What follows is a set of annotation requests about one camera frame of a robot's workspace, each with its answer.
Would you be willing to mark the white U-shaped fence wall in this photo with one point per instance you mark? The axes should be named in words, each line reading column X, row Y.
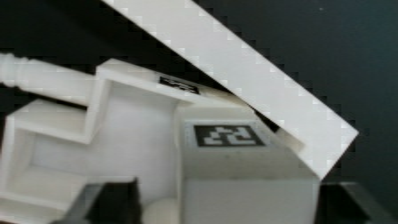
column 188, row 29

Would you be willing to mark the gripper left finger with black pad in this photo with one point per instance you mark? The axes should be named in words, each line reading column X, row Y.
column 108, row 204

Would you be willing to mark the white chair leg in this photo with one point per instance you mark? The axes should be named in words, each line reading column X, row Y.
column 246, row 183

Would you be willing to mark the white chair seat part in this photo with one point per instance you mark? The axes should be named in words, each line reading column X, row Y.
column 92, row 135

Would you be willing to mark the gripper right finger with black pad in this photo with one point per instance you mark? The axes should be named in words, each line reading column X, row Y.
column 349, row 206

